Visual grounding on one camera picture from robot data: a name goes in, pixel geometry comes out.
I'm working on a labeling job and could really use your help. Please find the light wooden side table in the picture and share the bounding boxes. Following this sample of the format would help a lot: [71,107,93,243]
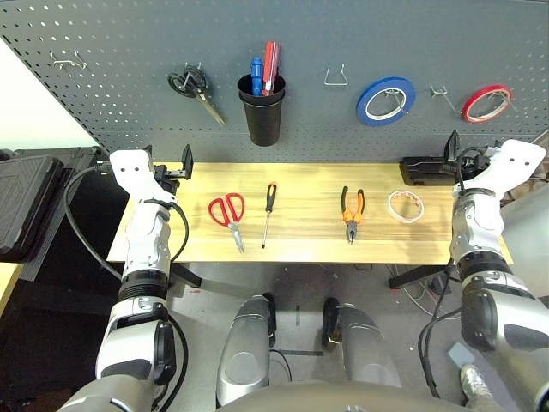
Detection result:
[0,262,24,319]

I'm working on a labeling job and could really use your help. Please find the grey metal pegboard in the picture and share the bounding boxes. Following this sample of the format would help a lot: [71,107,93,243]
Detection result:
[0,0,549,165]

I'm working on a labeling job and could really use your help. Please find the red clear handled screwdriver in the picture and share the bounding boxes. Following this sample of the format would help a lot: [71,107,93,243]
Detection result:
[261,40,282,98]

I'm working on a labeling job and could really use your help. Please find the black orange screwdriver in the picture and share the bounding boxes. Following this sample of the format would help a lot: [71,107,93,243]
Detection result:
[261,182,279,251]

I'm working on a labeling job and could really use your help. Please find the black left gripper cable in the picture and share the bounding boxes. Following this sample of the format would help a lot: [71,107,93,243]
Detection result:
[167,200,190,264]

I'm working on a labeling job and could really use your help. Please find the black handled scissors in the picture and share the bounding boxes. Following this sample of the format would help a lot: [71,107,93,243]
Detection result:
[166,63,228,128]

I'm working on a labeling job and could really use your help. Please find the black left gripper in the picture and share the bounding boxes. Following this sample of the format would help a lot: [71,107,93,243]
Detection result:
[142,144,195,195]

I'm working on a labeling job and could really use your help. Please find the silver robot leg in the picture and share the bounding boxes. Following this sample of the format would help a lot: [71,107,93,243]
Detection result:
[215,293,279,407]
[321,296,402,388]

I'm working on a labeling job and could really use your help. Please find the blue tape roll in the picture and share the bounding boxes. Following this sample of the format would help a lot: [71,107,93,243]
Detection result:
[355,76,417,128]

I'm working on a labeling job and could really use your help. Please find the double wire peg hook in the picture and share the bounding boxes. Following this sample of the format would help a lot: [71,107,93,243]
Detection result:
[50,51,89,71]

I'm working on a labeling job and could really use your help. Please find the long black floor tape strip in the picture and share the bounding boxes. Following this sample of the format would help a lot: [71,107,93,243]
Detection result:
[274,349,325,358]

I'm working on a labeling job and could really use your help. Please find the white tape roll red print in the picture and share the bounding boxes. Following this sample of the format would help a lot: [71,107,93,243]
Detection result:
[388,190,425,225]

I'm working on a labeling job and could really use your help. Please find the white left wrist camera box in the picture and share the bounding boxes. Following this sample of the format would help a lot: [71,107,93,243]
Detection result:
[109,148,178,205]

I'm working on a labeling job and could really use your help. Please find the red handled scissors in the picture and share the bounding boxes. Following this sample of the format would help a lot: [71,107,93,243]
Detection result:
[208,192,246,254]

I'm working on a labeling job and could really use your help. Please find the black table leg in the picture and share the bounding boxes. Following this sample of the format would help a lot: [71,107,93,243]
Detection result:
[170,262,203,289]
[388,264,448,290]

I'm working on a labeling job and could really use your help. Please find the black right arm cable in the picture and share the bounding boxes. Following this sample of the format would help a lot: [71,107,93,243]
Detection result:
[417,264,465,399]

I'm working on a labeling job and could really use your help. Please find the silver left robot leg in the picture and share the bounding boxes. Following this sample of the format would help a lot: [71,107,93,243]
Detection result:
[215,293,279,407]

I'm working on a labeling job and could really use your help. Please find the wire hook of red tape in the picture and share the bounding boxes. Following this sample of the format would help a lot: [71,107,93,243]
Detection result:
[488,88,517,113]

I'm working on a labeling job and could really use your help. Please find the black plastic tool case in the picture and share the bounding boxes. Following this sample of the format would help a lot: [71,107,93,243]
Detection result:
[0,154,66,264]

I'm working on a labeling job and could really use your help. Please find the long wire peg hook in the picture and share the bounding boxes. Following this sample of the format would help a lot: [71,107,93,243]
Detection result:
[430,85,462,117]

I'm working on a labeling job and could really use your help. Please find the wire pliers holder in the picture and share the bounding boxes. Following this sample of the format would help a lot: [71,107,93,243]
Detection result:
[323,63,350,88]

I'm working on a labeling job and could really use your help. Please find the thin black floor cable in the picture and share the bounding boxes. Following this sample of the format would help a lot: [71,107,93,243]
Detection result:
[268,348,293,383]

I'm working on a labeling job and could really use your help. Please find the blue handled screwdriver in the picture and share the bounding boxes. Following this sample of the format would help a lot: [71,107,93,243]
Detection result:
[250,57,264,97]

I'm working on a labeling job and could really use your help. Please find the orange black pliers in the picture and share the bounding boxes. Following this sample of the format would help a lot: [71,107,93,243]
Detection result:
[341,185,366,245]

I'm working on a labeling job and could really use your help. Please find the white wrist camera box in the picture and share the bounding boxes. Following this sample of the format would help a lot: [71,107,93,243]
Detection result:
[109,148,178,205]
[464,138,547,203]

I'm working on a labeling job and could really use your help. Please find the silver right robot leg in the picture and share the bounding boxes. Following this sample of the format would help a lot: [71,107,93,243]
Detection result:
[321,296,402,388]

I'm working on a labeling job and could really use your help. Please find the small grey floor box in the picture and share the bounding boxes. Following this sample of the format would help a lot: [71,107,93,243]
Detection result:
[446,341,477,370]

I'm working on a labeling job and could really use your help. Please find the silver robot torso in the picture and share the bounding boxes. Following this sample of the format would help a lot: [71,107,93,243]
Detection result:
[216,379,469,412]

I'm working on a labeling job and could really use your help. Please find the person's grey shoe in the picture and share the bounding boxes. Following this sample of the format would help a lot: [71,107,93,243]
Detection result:
[459,363,495,409]

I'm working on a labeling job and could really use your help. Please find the wire hook of blue tape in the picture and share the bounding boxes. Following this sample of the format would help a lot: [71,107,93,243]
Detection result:
[383,87,409,115]

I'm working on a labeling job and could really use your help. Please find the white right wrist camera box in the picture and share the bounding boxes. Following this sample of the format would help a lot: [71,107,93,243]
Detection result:
[464,138,547,203]

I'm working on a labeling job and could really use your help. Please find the white floor cables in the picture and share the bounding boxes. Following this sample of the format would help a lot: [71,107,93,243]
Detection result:
[401,265,452,319]

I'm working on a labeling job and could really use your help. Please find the black plastic cup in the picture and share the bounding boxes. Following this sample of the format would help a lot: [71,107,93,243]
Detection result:
[237,73,287,148]

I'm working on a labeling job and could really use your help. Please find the black left wrist camera cable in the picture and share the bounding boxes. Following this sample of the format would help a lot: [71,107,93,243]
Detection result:
[63,164,126,281]

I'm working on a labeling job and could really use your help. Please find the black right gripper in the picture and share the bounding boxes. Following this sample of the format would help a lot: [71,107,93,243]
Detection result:
[444,130,491,180]

